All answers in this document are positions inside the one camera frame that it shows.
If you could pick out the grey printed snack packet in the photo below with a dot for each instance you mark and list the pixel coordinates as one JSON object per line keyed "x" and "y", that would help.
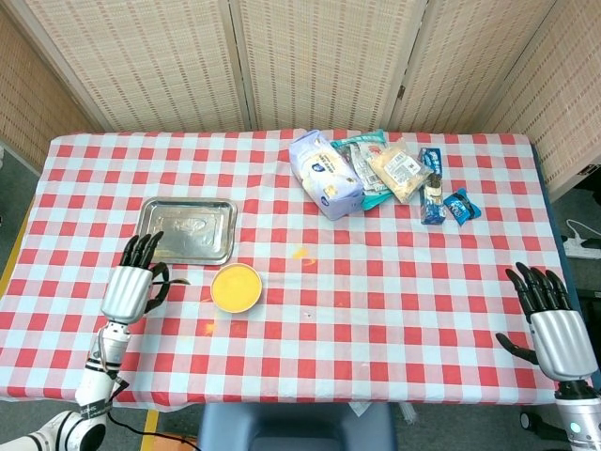
{"x": 359, "y": 164}

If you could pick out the clear bag of beige grains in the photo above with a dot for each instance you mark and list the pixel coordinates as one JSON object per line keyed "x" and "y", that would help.
{"x": 399, "y": 174}

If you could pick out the small blue snack packet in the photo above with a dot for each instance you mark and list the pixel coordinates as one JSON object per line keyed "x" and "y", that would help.
{"x": 462, "y": 206}

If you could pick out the black caster base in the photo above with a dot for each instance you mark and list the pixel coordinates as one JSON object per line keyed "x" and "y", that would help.
{"x": 528, "y": 420}

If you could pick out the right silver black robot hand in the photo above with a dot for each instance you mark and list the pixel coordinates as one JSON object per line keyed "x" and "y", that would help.
{"x": 563, "y": 343}

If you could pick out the blue chair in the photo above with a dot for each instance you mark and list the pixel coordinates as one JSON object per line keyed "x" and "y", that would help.
{"x": 296, "y": 427}

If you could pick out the woven folding screen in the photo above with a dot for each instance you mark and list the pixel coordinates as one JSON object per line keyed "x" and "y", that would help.
{"x": 141, "y": 70}

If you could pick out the beige bowl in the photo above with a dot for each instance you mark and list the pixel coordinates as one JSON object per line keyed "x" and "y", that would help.
{"x": 237, "y": 311}

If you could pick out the teal snack packet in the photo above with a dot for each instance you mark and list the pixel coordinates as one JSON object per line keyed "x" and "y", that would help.
{"x": 375, "y": 199}

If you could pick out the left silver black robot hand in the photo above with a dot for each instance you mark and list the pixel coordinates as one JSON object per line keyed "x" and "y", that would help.
{"x": 127, "y": 291}

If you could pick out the blue cookie box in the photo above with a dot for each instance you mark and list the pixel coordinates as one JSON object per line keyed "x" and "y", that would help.
{"x": 432, "y": 206}

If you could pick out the white power strip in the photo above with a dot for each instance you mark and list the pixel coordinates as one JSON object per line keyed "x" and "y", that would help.
{"x": 582, "y": 249}

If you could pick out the rectangular metal tray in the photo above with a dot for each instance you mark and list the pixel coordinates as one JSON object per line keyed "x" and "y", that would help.
{"x": 197, "y": 225}

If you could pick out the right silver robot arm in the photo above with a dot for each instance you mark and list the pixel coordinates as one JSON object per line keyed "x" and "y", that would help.
{"x": 580, "y": 413}

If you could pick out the light purple flour bag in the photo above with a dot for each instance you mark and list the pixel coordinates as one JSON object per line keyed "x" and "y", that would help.
{"x": 328, "y": 188}

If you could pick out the metal spoon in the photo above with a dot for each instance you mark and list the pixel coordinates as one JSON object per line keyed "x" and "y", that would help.
{"x": 180, "y": 281}

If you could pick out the red white checkered tablecloth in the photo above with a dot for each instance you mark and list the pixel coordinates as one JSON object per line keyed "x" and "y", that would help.
{"x": 328, "y": 329}

